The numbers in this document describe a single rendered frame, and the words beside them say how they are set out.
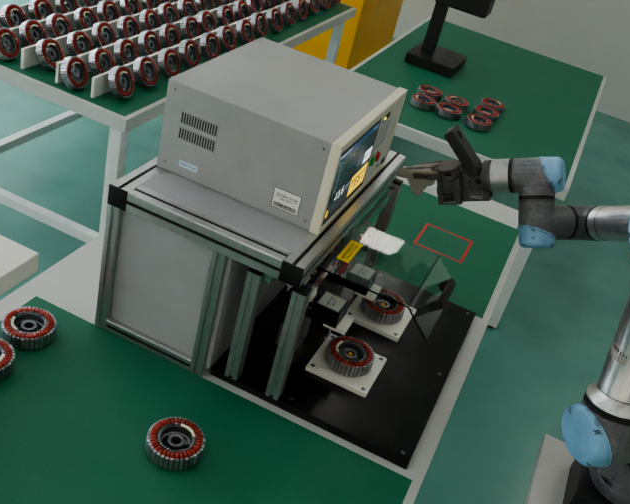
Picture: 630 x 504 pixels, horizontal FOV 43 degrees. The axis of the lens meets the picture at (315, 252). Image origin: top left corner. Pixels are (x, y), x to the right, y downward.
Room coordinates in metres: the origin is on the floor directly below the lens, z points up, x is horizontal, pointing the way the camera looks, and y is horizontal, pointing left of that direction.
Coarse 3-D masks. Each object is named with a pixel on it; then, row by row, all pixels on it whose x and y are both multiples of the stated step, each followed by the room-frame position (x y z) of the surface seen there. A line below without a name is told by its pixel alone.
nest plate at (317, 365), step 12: (336, 336) 1.53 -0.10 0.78; (324, 348) 1.47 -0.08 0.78; (312, 360) 1.42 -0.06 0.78; (324, 360) 1.43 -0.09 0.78; (384, 360) 1.49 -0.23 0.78; (312, 372) 1.39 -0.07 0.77; (324, 372) 1.39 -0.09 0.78; (336, 372) 1.40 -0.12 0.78; (372, 372) 1.43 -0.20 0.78; (336, 384) 1.37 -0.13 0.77; (348, 384) 1.37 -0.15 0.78; (360, 384) 1.38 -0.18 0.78; (372, 384) 1.40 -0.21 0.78
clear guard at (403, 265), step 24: (360, 240) 1.51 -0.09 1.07; (384, 240) 1.54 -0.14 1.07; (336, 264) 1.39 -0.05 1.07; (360, 264) 1.42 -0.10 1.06; (384, 264) 1.44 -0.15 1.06; (408, 264) 1.47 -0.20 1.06; (432, 264) 1.50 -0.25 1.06; (384, 288) 1.35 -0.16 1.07; (408, 288) 1.38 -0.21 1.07; (432, 288) 1.43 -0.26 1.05; (432, 312) 1.38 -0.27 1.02
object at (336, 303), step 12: (288, 300) 1.46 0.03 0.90; (324, 300) 1.46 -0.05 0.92; (336, 300) 1.47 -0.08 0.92; (348, 300) 1.49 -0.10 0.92; (312, 312) 1.44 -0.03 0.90; (324, 312) 1.44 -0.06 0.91; (336, 312) 1.43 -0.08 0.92; (324, 324) 1.44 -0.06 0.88; (336, 324) 1.42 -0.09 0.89; (348, 324) 1.45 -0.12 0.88
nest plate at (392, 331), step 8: (360, 296) 1.72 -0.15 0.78; (352, 304) 1.68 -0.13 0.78; (352, 312) 1.64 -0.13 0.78; (360, 312) 1.65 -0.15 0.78; (408, 312) 1.71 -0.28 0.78; (360, 320) 1.62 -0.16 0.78; (368, 320) 1.63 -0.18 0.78; (376, 320) 1.64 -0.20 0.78; (400, 320) 1.67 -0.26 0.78; (408, 320) 1.68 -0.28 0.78; (368, 328) 1.61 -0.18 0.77; (376, 328) 1.60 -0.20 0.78; (384, 328) 1.61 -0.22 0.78; (392, 328) 1.62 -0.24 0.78; (400, 328) 1.63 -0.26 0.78; (392, 336) 1.59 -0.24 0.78; (400, 336) 1.61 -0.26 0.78
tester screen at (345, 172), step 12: (372, 132) 1.61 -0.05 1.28; (360, 144) 1.53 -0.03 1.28; (372, 144) 1.64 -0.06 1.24; (348, 156) 1.47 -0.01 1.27; (360, 156) 1.56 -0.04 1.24; (348, 168) 1.49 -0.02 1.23; (360, 168) 1.59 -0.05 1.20; (336, 180) 1.43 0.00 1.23; (348, 180) 1.52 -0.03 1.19; (336, 192) 1.45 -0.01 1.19; (324, 216) 1.41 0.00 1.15
